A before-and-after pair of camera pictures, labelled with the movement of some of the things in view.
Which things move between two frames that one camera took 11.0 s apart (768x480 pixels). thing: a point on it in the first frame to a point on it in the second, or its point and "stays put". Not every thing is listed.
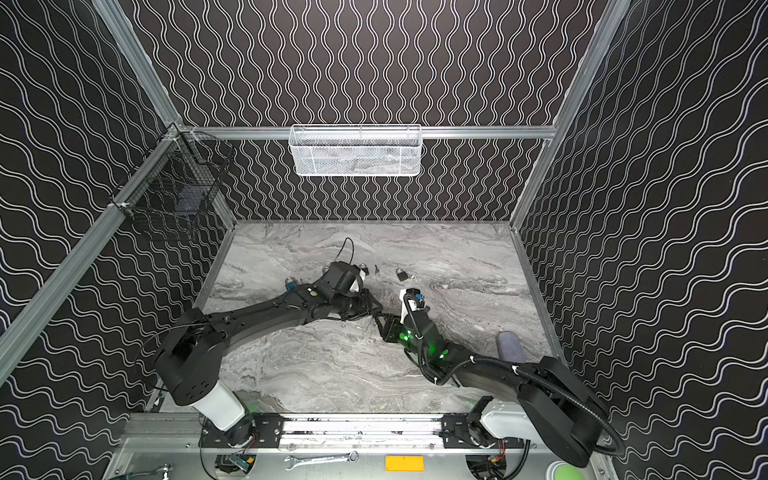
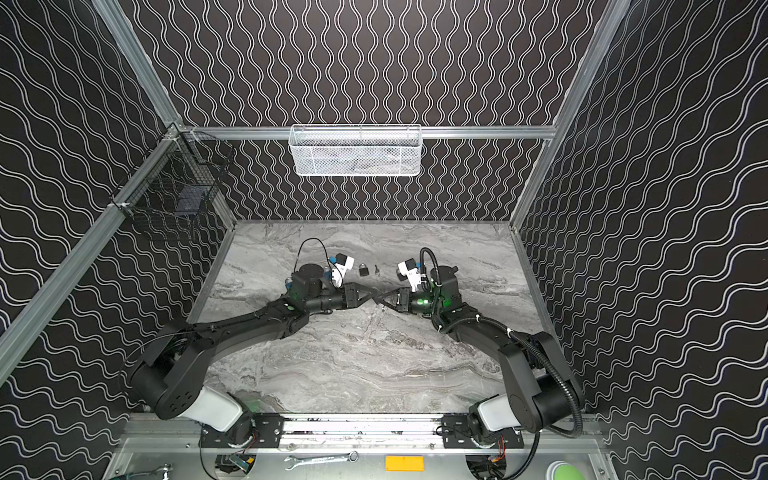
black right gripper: [395, 327] to [402, 300]
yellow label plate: [402, 463] stays put
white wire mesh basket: [355, 150] stays put
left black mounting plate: [257, 430] stays put
